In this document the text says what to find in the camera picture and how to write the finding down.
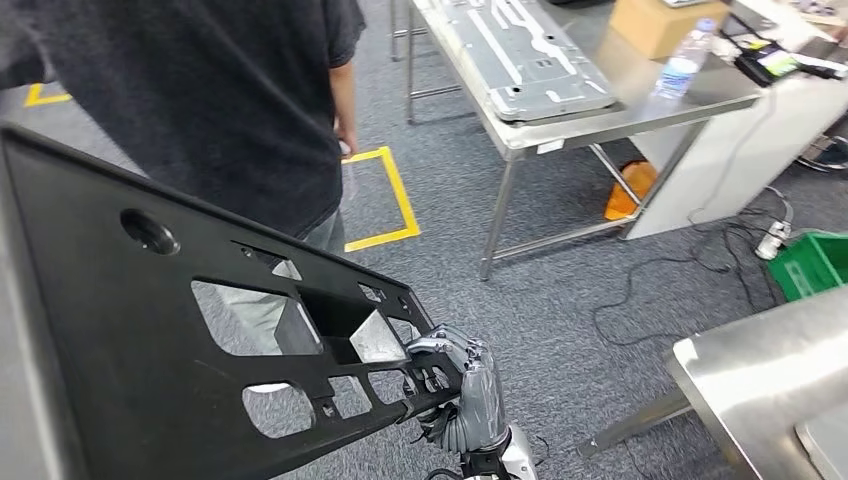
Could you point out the person's hand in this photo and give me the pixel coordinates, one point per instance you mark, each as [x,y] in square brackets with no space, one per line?
[348,139]

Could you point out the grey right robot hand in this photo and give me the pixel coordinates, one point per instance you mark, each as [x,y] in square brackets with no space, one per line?
[480,404]

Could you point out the black perforated plastic panel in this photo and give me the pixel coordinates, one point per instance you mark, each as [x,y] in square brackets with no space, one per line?
[99,344]

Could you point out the person's forearm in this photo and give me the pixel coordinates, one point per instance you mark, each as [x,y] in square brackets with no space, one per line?
[343,93]

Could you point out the stainless steel workbench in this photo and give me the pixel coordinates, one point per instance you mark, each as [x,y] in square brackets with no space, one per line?
[636,83]
[762,371]

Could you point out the person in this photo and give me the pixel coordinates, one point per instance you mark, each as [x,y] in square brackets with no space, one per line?
[199,99]

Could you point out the grey sheet metal plate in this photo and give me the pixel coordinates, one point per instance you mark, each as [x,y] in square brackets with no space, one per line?
[530,66]

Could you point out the orange bag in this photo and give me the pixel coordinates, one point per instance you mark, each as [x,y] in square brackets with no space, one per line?
[629,192]

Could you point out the brown cardboard box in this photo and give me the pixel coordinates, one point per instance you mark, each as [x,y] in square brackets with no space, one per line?
[662,30]

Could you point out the white power strip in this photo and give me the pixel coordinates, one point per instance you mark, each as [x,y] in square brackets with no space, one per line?
[772,242]

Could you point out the clear plastic water bottle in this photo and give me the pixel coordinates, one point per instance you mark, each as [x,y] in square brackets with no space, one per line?
[679,69]

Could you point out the white desk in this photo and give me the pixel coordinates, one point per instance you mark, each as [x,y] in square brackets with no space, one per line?
[729,166]

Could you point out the green plastic crate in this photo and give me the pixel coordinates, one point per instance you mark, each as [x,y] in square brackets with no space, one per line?
[815,265]

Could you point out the black handheld device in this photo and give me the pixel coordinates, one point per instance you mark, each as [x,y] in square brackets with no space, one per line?
[762,66]

